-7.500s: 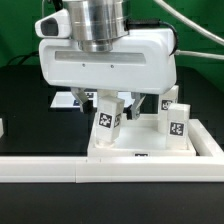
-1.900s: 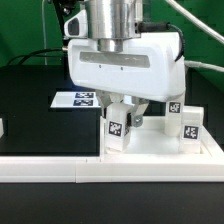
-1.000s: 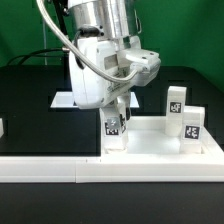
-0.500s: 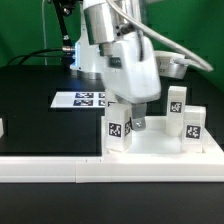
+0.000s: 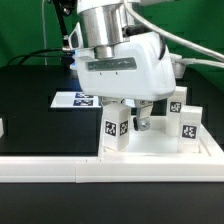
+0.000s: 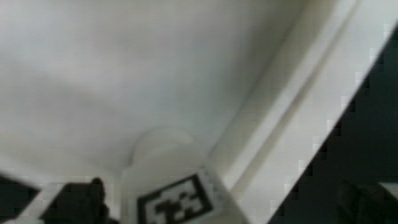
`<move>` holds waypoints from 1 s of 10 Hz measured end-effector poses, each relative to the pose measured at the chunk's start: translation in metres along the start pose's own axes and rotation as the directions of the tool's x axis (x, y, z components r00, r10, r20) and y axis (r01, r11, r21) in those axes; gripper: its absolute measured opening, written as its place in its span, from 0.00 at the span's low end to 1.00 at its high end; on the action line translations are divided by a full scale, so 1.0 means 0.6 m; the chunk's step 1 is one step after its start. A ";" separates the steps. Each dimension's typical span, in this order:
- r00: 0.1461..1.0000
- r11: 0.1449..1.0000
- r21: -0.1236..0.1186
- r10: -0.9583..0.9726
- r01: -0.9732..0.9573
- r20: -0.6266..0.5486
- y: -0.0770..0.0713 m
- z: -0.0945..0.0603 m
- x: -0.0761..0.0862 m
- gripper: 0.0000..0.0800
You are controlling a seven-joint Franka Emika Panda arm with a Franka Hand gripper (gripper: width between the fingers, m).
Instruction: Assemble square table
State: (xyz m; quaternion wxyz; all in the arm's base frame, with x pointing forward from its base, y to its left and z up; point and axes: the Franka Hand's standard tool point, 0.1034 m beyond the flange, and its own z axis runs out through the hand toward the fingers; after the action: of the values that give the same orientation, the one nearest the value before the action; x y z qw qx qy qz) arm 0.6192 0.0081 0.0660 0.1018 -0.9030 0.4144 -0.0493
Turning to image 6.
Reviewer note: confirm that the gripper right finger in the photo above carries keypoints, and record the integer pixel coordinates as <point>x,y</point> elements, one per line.
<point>367,204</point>

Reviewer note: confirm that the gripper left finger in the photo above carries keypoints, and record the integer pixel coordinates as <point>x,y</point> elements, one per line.
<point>66,204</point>

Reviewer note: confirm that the white table leg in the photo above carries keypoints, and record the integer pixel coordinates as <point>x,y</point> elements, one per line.
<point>173,192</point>

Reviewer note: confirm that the white square tabletop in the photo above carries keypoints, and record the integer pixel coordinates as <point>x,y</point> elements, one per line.
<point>239,68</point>

